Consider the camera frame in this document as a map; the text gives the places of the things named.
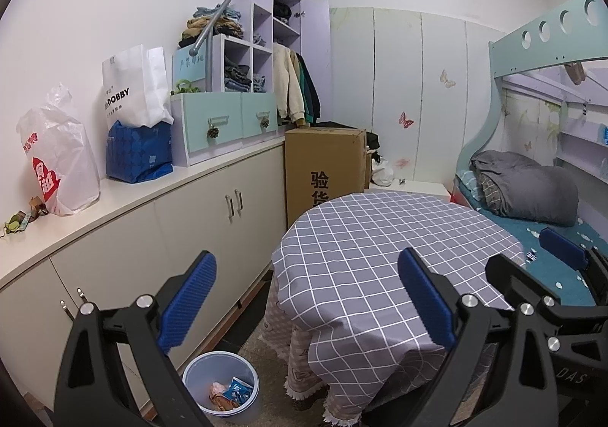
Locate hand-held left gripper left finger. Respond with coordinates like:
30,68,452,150
53,250,218,427

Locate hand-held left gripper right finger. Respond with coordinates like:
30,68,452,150
397,247,559,427

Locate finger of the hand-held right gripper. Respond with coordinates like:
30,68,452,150
484,255,576,353
539,226,608,305

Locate light blue trash bin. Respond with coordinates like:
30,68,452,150
183,351,260,425

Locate blue white snack wrapper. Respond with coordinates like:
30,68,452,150
225,377,252,404

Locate teal bed sheet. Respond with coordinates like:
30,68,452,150
456,171,608,307

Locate grey blanket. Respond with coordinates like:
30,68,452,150
470,150,579,226

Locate cream low cabinet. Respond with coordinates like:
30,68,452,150
0,142,288,413

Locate grey checked tablecloth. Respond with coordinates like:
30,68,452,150
271,192,526,423

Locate grey plaid quilt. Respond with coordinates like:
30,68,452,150
477,173,504,214

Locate purple bed shelf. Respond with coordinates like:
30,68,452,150
553,128,608,185

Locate white low bench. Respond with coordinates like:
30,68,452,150
368,180,450,204

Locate beige fringed table skirt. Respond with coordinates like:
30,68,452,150
260,285,381,425

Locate blue woven bag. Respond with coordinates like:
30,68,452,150
105,120,174,184

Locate brown cardboard box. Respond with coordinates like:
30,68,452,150
284,127,372,229

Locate brown round object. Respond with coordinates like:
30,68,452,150
563,62,586,85

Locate white plastic bag red print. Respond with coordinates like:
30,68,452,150
16,84,101,218

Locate green small packets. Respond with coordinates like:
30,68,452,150
2,213,29,236

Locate teal drawer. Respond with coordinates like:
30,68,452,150
180,93,244,155
241,93,279,139

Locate white paper bag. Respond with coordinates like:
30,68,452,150
102,44,175,128

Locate dark jeans stack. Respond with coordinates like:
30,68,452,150
223,57,252,92

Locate light blue printed board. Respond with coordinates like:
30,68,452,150
173,46,212,93

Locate dark jacket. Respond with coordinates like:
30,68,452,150
302,54,323,119

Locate hanging jackets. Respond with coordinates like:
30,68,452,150
272,44,307,128

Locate white panel wardrobe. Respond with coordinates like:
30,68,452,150
328,6,504,190

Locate green jacket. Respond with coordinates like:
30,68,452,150
297,52,317,121

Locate grey metal handrail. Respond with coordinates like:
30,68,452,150
189,0,305,58

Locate folded khaki clothes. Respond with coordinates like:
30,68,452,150
179,17,244,48

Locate folded blue denim clothes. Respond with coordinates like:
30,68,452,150
196,5,241,22

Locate teal bunk bed frame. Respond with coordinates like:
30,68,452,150
451,0,608,309

